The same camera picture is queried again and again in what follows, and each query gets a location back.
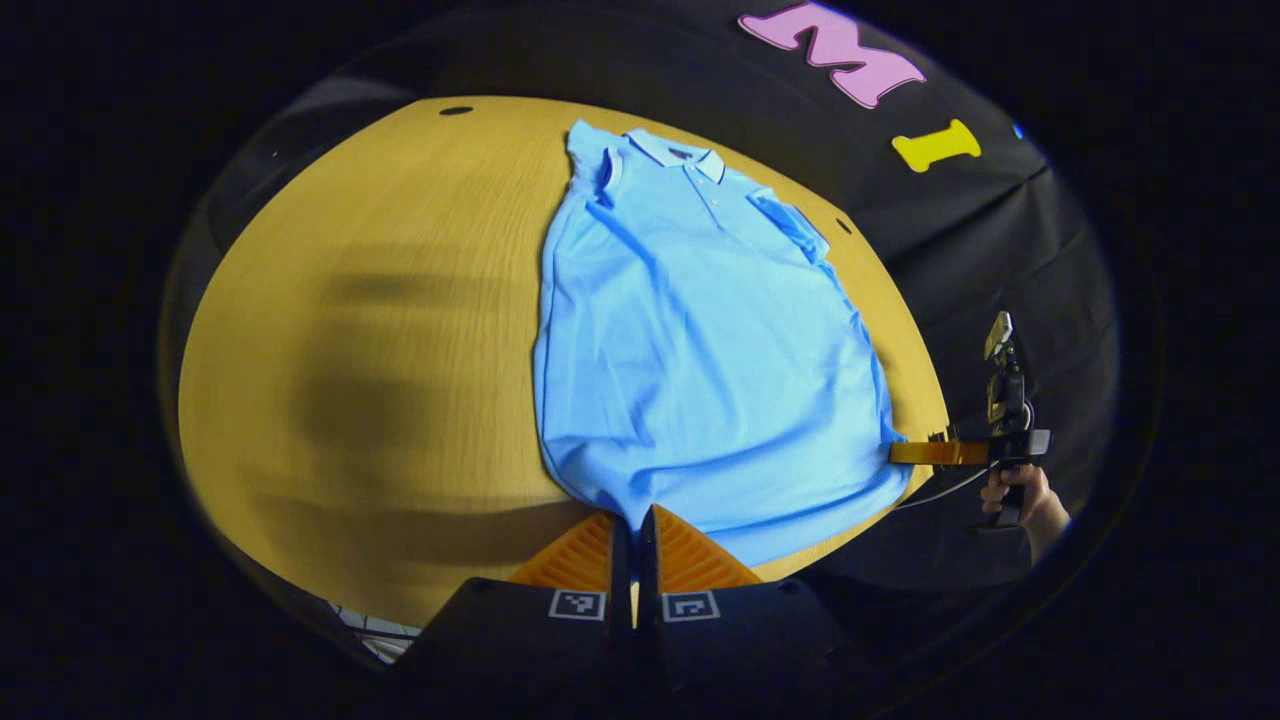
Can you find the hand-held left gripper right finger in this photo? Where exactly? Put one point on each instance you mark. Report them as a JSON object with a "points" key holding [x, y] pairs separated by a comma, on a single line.
{"points": [[647, 560]]}

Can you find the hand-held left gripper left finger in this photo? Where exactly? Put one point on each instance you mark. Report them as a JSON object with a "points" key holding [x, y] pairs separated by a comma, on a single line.
{"points": [[620, 560]]}

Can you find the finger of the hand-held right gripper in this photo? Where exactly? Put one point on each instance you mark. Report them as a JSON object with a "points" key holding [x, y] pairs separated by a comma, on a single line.
{"points": [[940, 453]]}

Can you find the light blue T-shirt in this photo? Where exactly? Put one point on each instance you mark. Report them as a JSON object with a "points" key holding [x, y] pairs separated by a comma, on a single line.
{"points": [[700, 350]]}

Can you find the black backdrop cloth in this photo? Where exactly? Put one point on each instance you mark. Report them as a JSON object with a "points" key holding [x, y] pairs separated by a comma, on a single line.
{"points": [[950, 260]]}

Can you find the white panel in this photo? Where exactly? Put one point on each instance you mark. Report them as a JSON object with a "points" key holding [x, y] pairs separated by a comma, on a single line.
{"points": [[380, 632]]}

